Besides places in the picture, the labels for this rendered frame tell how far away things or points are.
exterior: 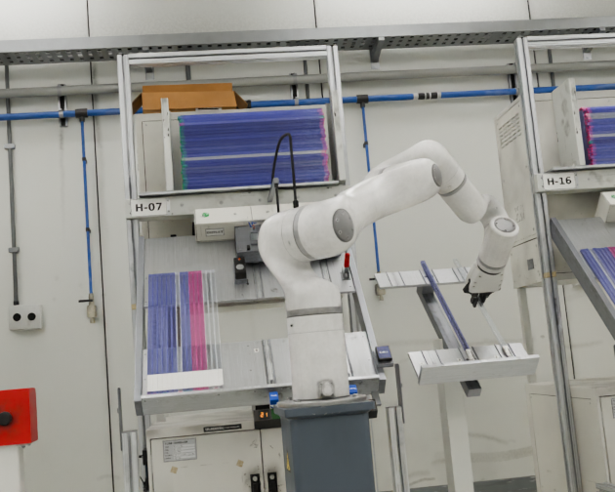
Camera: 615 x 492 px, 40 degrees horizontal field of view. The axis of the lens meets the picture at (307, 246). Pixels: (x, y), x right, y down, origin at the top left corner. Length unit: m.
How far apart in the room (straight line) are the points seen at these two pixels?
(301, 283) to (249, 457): 1.04
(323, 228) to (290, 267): 0.14
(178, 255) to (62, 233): 1.70
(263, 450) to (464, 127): 2.53
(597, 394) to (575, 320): 1.80
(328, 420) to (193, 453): 1.03
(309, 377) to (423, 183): 0.57
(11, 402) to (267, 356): 0.73
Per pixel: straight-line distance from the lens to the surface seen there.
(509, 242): 2.43
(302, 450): 1.74
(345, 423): 1.76
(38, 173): 4.55
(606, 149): 3.25
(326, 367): 1.77
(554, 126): 3.41
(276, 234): 1.83
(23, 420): 2.58
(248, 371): 2.45
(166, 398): 2.39
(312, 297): 1.77
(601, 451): 3.00
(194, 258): 2.82
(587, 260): 3.01
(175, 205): 2.93
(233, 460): 2.72
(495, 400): 4.59
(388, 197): 2.00
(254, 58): 3.10
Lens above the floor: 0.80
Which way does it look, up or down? 7 degrees up
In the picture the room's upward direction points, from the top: 5 degrees counter-clockwise
